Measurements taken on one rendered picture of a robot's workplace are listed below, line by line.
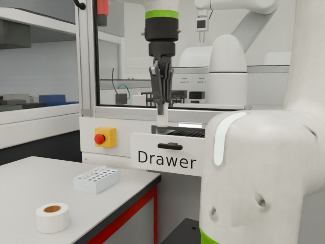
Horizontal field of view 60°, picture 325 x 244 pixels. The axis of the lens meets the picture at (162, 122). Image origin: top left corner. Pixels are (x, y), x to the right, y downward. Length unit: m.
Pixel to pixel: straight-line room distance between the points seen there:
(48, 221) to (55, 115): 0.96
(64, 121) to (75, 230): 1.01
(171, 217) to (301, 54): 0.78
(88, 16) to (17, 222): 0.76
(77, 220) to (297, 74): 0.56
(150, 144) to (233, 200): 0.54
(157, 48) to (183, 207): 0.58
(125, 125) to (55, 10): 0.79
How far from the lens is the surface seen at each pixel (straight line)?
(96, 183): 0.86
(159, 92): 0.77
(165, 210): 1.10
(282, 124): 0.35
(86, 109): 1.16
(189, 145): 0.81
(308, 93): 0.48
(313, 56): 0.48
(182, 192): 1.05
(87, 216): 0.75
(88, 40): 1.16
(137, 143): 0.88
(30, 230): 0.73
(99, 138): 1.06
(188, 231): 0.58
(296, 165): 0.36
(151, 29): 0.78
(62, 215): 0.69
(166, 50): 0.77
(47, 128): 1.54
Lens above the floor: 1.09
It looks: 8 degrees down
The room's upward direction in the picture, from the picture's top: straight up
